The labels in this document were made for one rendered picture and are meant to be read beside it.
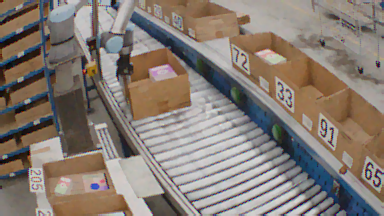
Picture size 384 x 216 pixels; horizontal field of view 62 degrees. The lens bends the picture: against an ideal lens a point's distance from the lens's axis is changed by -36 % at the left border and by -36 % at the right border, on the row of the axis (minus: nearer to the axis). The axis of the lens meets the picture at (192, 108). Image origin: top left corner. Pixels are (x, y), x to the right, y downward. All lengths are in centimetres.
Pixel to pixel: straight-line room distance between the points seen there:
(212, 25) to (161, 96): 65
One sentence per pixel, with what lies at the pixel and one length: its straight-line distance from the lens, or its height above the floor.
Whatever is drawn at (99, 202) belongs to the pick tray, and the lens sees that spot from 167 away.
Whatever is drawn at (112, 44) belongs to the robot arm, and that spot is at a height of 119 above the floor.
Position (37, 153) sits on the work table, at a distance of 222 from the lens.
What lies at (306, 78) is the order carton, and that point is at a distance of 219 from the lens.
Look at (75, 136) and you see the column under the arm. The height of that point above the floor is 83.
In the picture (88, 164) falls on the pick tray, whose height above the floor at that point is 80.
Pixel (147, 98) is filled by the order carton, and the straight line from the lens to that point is 224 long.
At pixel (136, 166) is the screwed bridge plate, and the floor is 75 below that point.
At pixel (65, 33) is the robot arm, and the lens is 189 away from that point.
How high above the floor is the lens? 190
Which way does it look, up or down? 30 degrees down
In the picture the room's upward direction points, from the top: 6 degrees counter-clockwise
